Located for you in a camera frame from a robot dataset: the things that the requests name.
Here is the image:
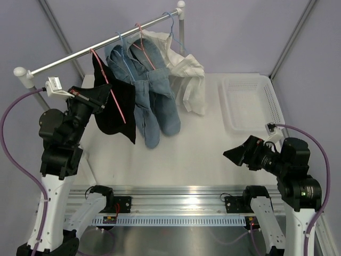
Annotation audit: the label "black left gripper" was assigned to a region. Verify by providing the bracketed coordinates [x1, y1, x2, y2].
[66, 83, 112, 145]

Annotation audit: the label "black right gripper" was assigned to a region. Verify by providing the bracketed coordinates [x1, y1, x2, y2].
[224, 134, 289, 176]

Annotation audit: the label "black skirt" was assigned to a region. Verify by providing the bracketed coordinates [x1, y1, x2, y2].
[92, 51, 136, 143]

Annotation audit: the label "pink wire hanger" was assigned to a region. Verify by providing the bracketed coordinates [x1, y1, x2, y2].
[90, 48, 126, 124]

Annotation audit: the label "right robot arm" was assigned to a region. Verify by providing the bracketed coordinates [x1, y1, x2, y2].
[223, 135, 322, 255]

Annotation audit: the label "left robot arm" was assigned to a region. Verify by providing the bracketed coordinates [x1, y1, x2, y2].
[16, 84, 115, 255]

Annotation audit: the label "blue hanger with denim shirt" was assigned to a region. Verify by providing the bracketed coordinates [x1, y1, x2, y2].
[114, 32, 138, 81]

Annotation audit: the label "pink hanger with jeans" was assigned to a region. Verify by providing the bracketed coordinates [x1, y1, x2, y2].
[133, 23, 156, 70]

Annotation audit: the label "blue hanger with white shirt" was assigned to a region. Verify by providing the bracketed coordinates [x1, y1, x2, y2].
[163, 12, 188, 56]

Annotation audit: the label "light blue denim shirt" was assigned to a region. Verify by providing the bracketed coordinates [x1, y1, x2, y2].
[104, 45, 160, 149]

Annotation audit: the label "white plastic basket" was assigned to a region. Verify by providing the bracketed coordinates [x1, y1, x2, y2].
[221, 74, 285, 133]

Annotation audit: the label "blue denim jeans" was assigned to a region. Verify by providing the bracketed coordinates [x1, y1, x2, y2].
[129, 38, 181, 137]

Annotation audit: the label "silver clothes rack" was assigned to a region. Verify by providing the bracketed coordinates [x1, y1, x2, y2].
[13, 0, 186, 113]

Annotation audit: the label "white shirt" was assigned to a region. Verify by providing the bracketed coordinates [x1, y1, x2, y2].
[143, 30, 206, 116]

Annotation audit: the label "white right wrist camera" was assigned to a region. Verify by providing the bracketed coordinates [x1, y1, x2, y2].
[265, 123, 283, 143]

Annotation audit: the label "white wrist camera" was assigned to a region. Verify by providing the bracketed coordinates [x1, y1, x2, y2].
[265, 123, 283, 143]
[45, 77, 74, 100]

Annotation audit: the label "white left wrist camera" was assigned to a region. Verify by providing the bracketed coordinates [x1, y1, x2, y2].
[45, 77, 74, 100]

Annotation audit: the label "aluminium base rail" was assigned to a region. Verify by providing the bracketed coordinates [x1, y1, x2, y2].
[36, 185, 324, 217]

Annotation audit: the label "white slotted cable duct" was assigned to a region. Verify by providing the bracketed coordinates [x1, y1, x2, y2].
[91, 216, 246, 227]

